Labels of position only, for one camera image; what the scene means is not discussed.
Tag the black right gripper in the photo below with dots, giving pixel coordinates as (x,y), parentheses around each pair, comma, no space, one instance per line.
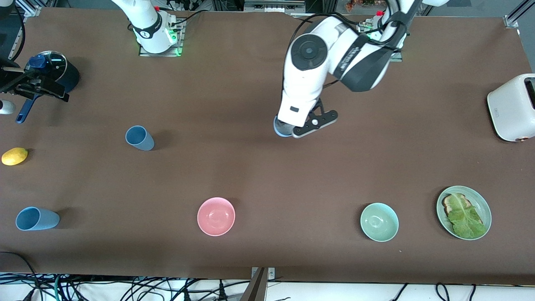
(9,82)

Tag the light blue cup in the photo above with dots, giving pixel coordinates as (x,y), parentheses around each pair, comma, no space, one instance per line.
(282,130)

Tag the dusty blue cup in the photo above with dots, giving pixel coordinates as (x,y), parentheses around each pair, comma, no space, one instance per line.
(141,140)

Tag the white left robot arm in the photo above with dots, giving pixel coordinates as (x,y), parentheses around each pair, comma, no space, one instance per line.
(309,52)

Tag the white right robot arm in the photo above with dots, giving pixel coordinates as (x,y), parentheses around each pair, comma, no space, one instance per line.
(146,21)

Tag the dark blue saucepan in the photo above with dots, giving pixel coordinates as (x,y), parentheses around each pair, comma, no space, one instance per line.
(72,75)

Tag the glass lid blue knob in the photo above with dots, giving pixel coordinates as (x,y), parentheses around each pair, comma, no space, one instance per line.
(56,62)

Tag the yellow lemon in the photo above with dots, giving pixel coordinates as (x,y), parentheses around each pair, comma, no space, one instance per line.
(14,156)

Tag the mint green bowl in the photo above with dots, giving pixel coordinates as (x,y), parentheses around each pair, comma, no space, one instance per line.
(379,222)

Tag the blue cup lying sideways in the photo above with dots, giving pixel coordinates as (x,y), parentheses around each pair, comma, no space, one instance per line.
(39,219)

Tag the pink bowl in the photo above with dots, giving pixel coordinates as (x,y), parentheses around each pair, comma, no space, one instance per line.
(216,216)

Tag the toasted bread slice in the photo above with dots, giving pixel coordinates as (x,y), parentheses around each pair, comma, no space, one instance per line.
(448,204)

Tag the green lettuce leaf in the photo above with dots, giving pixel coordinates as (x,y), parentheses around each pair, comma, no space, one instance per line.
(466,219)

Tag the mint green plate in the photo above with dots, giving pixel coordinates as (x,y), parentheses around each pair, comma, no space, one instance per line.
(480,205)

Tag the white toaster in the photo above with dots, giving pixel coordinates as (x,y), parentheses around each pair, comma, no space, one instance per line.
(508,108)

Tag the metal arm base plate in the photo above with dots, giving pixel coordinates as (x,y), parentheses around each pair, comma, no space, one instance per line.
(397,57)
(177,46)

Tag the metal table edge bracket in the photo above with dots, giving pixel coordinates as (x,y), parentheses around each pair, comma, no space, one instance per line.
(271,272)

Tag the dark slanted post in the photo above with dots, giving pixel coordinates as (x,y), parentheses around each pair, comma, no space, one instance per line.
(256,288)

